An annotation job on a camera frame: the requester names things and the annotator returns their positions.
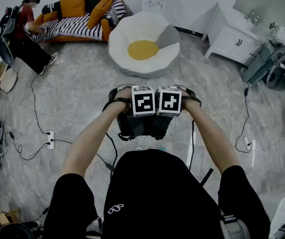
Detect black cushion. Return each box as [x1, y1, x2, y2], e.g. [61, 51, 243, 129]
[85, 0, 110, 14]

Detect black chair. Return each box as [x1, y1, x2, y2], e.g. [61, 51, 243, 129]
[0, 35, 15, 66]

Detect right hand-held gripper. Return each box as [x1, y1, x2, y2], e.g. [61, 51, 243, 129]
[156, 84, 197, 117]

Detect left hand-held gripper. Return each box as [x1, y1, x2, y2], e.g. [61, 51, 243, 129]
[108, 84, 156, 117]

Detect square orange cushion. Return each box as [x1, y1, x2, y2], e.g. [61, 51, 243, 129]
[59, 0, 86, 18]

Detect black right wrist strap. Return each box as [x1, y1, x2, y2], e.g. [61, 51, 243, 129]
[182, 96, 202, 107]

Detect black white striped bolster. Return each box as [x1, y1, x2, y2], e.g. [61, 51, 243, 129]
[41, 0, 62, 19]

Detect person's black shirt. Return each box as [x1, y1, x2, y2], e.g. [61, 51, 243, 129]
[42, 149, 272, 239]

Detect orange couch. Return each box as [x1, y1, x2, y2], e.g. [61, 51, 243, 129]
[31, 0, 127, 44]

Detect person's left forearm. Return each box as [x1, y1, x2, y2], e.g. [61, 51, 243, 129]
[61, 100, 133, 178]

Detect white power strip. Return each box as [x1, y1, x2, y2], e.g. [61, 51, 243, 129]
[243, 136, 254, 152]
[47, 130, 55, 149]

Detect small orange cushion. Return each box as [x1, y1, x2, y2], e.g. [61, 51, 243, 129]
[42, 10, 59, 22]

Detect left hand-held gripper cable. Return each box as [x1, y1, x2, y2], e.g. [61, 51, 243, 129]
[106, 132, 119, 181]

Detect metal faucet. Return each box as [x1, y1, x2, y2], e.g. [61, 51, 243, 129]
[244, 8, 260, 26]

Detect dark grey backpack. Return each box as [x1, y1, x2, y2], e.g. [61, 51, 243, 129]
[116, 107, 174, 141]

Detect large orange cushion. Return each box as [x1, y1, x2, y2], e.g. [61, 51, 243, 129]
[87, 0, 115, 29]

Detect black floor cable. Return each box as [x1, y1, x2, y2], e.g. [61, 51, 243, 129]
[235, 86, 254, 154]
[30, 73, 51, 135]

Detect grey reclining machine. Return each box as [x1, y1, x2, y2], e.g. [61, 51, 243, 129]
[241, 43, 285, 89]

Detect hand-held gripper cable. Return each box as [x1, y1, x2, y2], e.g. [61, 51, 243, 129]
[188, 119, 196, 171]
[106, 132, 119, 181]

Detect white cabinet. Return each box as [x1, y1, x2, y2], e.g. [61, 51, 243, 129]
[202, 1, 267, 67]

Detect grey strapped pouch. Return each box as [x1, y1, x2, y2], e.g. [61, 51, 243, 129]
[219, 213, 251, 239]

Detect grey patterned knit throw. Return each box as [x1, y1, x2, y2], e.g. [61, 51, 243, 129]
[104, 8, 120, 26]

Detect person's right forearm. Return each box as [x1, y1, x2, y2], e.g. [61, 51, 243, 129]
[181, 97, 242, 174]

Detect black white striped blanket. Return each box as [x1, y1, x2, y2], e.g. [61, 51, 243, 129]
[32, 0, 127, 41]

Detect right hand-held gripper cable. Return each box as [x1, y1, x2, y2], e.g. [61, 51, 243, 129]
[188, 119, 196, 171]

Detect white flower-shaped chair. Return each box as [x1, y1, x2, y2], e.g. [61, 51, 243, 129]
[107, 10, 181, 79]

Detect person's left hand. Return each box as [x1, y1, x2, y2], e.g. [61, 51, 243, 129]
[116, 88, 133, 111]

